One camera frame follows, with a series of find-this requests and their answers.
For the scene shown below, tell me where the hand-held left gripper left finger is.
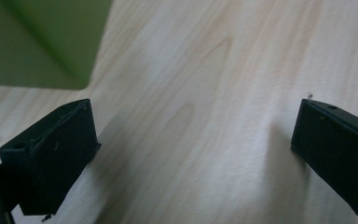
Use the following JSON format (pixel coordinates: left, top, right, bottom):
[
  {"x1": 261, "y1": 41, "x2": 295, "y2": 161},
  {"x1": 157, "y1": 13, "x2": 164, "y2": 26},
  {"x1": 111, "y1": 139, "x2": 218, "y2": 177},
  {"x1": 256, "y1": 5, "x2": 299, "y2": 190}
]
[{"x1": 0, "y1": 98, "x2": 102, "y2": 217}]

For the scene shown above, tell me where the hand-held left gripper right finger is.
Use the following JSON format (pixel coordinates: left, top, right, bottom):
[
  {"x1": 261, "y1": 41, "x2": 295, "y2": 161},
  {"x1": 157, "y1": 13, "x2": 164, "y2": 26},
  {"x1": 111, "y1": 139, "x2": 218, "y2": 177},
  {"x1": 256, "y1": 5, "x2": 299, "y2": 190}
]
[{"x1": 290, "y1": 98, "x2": 358, "y2": 217}]

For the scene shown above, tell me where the green box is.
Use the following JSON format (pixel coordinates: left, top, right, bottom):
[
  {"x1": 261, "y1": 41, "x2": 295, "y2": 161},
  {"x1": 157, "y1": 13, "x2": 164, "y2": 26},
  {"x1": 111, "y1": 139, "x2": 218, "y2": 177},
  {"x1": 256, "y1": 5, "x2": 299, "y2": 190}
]
[{"x1": 0, "y1": 0, "x2": 114, "y2": 91}]

